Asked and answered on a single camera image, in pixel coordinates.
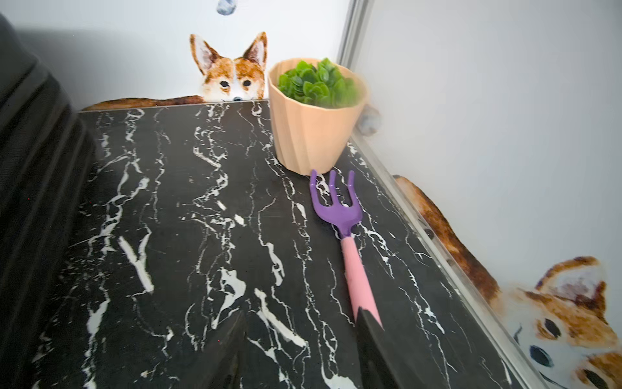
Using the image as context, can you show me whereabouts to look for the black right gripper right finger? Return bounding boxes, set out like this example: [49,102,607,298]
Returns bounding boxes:
[356,307,426,388]

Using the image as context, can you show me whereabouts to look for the black hard-shell suitcase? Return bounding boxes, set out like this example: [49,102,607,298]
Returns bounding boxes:
[1,19,97,388]

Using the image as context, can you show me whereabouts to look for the purple pink garden fork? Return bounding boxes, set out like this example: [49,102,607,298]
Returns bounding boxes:
[309,170,382,327]

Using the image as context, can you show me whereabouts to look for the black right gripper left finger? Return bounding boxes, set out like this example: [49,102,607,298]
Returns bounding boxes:
[181,312,248,389]

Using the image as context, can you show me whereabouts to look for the green artificial succulent plant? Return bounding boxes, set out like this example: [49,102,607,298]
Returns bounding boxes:
[277,58,362,109]

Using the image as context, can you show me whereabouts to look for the peach plastic flower pot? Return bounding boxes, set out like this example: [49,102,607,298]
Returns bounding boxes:
[268,58,369,176]

